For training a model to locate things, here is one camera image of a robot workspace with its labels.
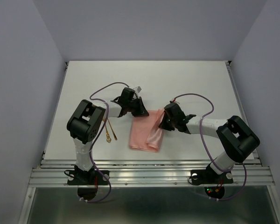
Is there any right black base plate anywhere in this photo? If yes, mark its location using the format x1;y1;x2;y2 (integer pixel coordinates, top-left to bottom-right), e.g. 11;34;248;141
188;169;233;186

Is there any pink satin napkin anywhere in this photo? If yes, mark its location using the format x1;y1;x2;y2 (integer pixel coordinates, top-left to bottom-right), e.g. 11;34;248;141
129;109;164;153

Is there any gold fork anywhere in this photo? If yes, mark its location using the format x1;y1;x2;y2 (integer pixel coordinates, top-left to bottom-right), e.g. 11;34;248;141
107;119;118;140

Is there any aluminium frame rail front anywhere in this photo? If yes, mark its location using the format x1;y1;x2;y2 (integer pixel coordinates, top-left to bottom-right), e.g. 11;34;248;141
28;159;276;188

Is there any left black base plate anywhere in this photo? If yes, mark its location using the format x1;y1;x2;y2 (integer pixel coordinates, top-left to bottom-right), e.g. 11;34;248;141
64;170;108;186

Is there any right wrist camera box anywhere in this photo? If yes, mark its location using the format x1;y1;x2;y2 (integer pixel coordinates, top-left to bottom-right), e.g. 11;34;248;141
164;102;186;121

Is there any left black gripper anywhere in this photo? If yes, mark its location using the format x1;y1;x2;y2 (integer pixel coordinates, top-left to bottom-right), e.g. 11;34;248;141
127;97;149;117

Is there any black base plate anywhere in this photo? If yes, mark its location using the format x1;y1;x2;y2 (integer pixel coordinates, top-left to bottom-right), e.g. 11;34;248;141
64;170;108;186
188;169;233;186

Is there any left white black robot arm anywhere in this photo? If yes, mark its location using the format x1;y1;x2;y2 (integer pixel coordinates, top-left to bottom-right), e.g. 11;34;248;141
64;97;149;186

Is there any gold spoon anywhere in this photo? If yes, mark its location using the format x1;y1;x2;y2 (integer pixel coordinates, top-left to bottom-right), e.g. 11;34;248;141
105;124;112;143

